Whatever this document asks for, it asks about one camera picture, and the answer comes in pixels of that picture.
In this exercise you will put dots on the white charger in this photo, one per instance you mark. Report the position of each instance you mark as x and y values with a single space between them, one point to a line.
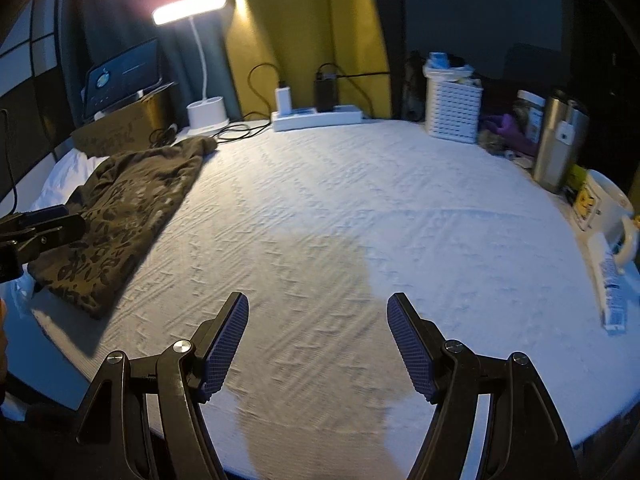
284 100

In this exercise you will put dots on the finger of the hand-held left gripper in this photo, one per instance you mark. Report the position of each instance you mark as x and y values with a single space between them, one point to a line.
45 214
60 230

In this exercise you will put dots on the clear jar with white lid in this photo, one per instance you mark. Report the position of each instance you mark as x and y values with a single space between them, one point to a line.
531 110

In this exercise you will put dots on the blue and white tube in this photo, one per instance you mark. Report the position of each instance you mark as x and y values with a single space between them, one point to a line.
440 60

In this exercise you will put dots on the white mug with yellow print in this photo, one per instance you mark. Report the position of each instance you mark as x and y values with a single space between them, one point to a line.
605 200

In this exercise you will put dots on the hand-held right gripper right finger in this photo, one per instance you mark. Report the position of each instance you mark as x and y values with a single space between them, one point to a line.
412 345

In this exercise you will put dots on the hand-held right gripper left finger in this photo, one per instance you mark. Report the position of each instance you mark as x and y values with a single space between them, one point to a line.
227 345

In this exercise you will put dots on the dark t-shirt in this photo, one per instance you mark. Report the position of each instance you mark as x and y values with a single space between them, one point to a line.
125 200

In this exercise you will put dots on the tablet with dark screen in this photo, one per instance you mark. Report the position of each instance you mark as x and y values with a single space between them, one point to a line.
120 77

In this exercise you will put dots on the white desk lamp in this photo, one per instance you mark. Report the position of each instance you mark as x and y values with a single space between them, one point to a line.
207 112

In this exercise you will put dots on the purple cloth item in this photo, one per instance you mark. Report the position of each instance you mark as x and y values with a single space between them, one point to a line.
507 130

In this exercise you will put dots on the dark teal curtain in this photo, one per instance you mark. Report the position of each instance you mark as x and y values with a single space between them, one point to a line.
110 10

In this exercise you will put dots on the black charger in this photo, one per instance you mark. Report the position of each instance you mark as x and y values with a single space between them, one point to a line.
325 95

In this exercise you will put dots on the white power strip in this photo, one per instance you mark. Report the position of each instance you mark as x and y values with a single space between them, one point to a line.
320 119

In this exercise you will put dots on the yellow curtain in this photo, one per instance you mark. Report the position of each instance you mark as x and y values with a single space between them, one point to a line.
300 25

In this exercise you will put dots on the dark window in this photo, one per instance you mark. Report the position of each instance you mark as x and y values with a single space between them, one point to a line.
475 10

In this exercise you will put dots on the stainless steel tumbler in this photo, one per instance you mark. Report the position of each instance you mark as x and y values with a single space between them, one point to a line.
557 145

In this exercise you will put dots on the white slatted basket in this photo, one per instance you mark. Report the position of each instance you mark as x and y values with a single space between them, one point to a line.
452 107

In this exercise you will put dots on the brown cardboard box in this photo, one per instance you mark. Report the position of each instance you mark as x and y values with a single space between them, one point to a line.
120 127

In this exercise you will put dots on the small black clip object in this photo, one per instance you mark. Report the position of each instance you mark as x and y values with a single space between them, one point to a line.
162 135

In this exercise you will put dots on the white pillow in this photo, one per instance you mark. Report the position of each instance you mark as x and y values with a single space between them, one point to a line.
60 180

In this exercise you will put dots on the white squeeze tube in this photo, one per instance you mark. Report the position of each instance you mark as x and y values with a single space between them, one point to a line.
607 280

